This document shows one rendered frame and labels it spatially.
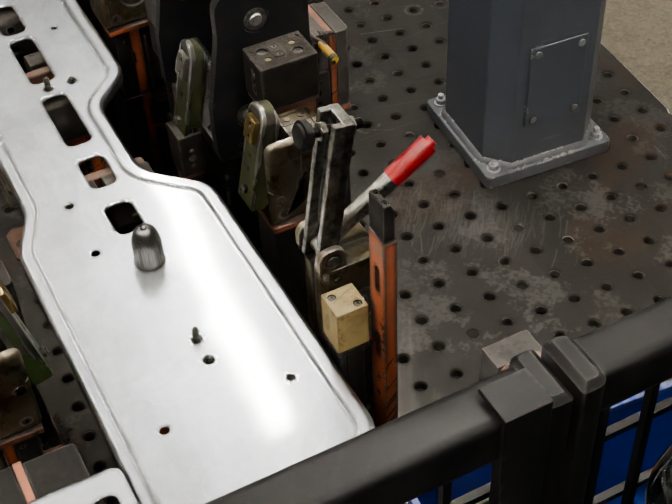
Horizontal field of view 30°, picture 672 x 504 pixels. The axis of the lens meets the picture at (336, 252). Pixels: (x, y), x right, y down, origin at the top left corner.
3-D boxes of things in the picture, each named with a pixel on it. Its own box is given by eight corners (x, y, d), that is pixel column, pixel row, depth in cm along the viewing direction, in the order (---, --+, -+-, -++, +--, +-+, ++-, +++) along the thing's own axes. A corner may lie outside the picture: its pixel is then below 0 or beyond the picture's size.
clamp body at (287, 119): (252, 342, 163) (224, 117, 137) (331, 310, 167) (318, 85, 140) (283, 391, 157) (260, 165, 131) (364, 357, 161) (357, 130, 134)
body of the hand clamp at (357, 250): (316, 447, 150) (299, 237, 126) (366, 425, 152) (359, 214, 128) (339, 484, 147) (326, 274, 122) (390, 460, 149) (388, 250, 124)
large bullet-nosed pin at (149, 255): (132, 266, 133) (123, 221, 129) (160, 256, 134) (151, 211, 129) (143, 285, 131) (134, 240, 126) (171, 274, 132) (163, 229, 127)
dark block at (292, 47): (269, 306, 167) (240, 46, 137) (316, 288, 169) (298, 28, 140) (285, 331, 164) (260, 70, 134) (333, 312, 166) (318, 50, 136)
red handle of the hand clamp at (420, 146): (299, 232, 124) (416, 122, 122) (311, 242, 126) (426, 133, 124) (318, 259, 121) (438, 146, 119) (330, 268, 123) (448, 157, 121)
